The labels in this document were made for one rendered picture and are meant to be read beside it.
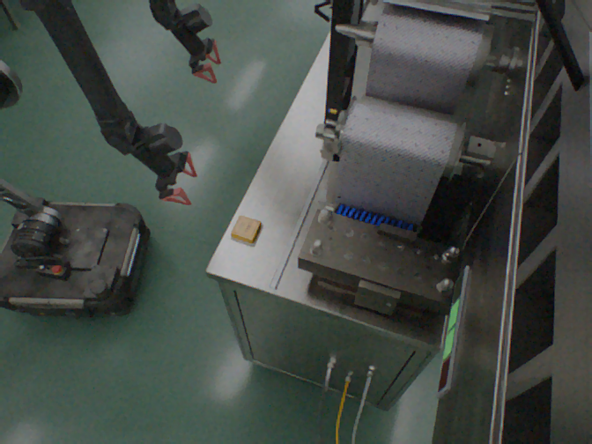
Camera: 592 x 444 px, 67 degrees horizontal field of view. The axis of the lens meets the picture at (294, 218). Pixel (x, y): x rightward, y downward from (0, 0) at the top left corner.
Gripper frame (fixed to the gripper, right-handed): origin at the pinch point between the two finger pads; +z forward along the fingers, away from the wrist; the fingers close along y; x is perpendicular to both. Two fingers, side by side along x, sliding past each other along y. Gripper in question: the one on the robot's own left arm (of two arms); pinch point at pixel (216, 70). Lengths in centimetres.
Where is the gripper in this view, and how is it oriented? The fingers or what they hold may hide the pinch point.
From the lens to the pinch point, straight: 160.1
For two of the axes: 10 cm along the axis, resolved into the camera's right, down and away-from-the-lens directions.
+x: -8.7, 2.5, 4.3
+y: 0.4, -8.3, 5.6
